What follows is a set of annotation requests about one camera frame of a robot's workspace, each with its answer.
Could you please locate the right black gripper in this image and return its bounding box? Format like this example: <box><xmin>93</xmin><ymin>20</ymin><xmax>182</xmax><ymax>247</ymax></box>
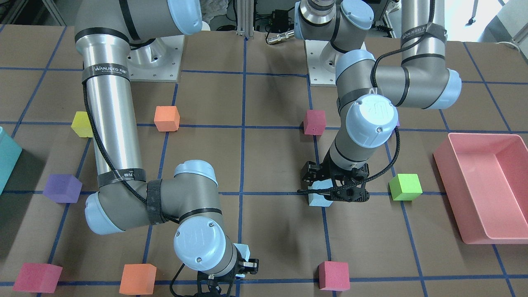
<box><xmin>197</xmin><ymin>258</ymin><xmax>259</xmax><ymax>297</ymax></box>

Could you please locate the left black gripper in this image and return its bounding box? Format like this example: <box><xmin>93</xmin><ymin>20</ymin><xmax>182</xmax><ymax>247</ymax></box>
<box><xmin>300</xmin><ymin>157</ymin><xmax>370</xmax><ymax>202</ymax></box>

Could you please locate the light blue block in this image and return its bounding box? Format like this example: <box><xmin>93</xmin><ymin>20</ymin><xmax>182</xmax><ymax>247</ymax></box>
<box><xmin>234</xmin><ymin>243</ymin><xmax>250</xmax><ymax>262</ymax></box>
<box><xmin>308</xmin><ymin>179</ymin><xmax>333</xmax><ymax>207</ymax></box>

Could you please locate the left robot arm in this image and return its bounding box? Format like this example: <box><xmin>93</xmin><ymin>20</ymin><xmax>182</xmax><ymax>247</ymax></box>
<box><xmin>294</xmin><ymin>0</ymin><xmax>462</xmax><ymax>202</ymax></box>

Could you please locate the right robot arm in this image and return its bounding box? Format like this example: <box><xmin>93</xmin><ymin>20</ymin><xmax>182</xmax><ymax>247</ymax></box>
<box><xmin>74</xmin><ymin>0</ymin><xmax>259</xmax><ymax>297</ymax></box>

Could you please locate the green block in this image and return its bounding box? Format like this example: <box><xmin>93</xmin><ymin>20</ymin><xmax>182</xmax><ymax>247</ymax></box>
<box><xmin>389</xmin><ymin>174</ymin><xmax>423</xmax><ymax>201</ymax></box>

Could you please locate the pink block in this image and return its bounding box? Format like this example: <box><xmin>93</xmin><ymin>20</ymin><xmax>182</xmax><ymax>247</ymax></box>
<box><xmin>12</xmin><ymin>263</ymin><xmax>63</xmax><ymax>293</ymax></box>
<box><xmin>302</xmin><ymin>109</ymin><xmax>327</xmax><ymax>136</ymax></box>
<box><xmin>318</xmin><ymin>261</ymin><xmax>351</xmax><ymax>292</ymax></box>

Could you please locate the orange block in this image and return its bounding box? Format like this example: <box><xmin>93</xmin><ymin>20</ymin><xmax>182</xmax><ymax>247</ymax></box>
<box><xmin>119</xmin><ymin>264</ymin><xmax>157</xmax><ymax>295</ymax></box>
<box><xmin>153</xmin><ymin>106</ymin><xmax>180</xmax><ymax>132</ymax></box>

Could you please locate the pink plastic bin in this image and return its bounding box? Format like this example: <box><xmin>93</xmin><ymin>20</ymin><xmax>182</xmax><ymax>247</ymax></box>
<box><xmin>434</xmin><ymin>133</ymin><xmax>528</xmax><ymax>244</ymax></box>

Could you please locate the yellow block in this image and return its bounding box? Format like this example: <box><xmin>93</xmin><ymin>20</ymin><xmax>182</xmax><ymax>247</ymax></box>
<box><xmin>71</xmin><ymin>111</ymin><xmax>94</xmax><ymax>138</ymax></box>

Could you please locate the teal plastic bin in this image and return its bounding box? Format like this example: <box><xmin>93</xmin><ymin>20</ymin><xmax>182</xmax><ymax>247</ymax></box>
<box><xmin>0</xmin><ymin>127</ymin><xmax>22</xmax><ymax>194</ymax></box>

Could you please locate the aluminium frame post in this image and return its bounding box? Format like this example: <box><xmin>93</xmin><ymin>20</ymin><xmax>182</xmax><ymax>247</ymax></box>
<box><xmin>234</xmin><ymin>0</ymin><xmax>255</xmax><ymax>40</ymax></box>

